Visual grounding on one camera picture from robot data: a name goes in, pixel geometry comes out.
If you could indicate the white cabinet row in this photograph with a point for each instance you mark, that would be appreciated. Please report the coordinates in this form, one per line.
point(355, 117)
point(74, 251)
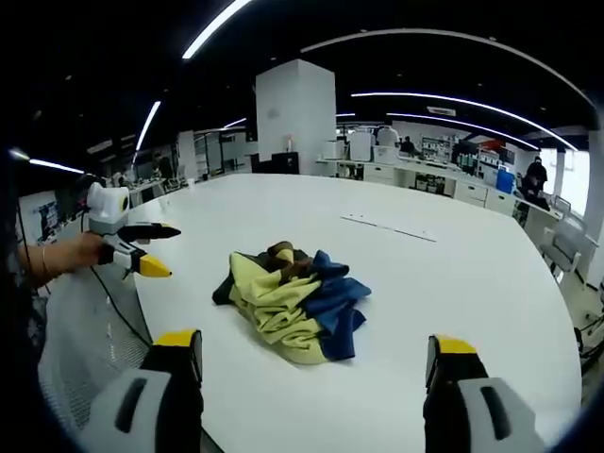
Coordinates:
point(424, 177)

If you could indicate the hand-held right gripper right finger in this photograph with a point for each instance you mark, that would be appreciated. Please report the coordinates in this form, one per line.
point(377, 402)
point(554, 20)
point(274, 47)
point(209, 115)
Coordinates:
point(467, 410)

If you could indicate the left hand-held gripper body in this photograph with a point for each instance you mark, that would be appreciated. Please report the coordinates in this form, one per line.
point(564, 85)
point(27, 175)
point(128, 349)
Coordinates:
point(106, 207)

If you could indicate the white office chair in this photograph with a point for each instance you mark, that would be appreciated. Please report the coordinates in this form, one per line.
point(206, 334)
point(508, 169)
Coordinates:
point(568, 245)

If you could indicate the black box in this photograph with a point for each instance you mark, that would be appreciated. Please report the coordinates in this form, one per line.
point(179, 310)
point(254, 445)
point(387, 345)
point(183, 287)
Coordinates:
point(284, 162)

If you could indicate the person's left hand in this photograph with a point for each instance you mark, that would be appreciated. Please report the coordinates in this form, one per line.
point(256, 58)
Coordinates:
point(82, 252)

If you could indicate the blue water barrel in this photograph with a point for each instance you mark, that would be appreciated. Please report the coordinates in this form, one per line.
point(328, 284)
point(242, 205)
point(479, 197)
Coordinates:
point(505, 180)

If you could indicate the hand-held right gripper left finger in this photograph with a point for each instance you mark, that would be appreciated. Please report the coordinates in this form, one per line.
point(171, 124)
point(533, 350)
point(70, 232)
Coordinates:
point(160, 406)

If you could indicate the yellow blue brown garment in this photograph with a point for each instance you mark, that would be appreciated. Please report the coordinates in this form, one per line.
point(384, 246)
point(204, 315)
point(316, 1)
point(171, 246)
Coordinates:
point(283, 302)

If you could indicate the grey mesh chair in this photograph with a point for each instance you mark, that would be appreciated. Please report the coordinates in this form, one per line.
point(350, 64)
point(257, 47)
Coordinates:
point(80, 349)

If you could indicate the ceiling light strip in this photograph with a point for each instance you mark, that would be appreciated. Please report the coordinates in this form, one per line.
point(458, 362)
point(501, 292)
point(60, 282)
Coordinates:
point(212, 26)
point(453, 101)
point(47, 165)
point(147, 125)

